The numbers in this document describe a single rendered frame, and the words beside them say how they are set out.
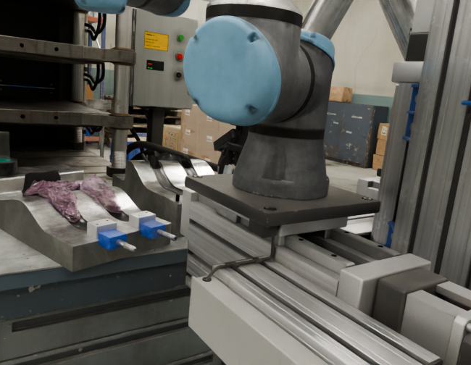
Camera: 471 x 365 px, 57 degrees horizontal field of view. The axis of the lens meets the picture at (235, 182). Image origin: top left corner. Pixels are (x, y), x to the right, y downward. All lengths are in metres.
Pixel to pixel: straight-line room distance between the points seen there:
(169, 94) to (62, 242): 1.19
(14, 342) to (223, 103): 0.77
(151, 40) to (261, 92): 1.51
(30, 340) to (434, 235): 0.85
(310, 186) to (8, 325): 0.72
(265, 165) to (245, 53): 0.20
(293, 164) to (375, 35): 8.26
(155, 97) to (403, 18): 1.17
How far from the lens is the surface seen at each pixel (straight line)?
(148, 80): 1.96
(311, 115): 0.63
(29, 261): 1.00
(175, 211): 1.11
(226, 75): 0.49
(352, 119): 8.25
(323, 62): 0.64
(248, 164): 0.64
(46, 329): 1.10
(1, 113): 1.77
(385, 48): 8.68
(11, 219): 1.14
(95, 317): 1.12
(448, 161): 0.65
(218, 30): 0.50
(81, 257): 0.94
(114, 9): 0.71
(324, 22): 0.99
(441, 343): 0.50
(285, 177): 0.62
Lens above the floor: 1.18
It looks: 12 degrees down
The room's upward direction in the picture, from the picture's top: 5 degrees clockwise
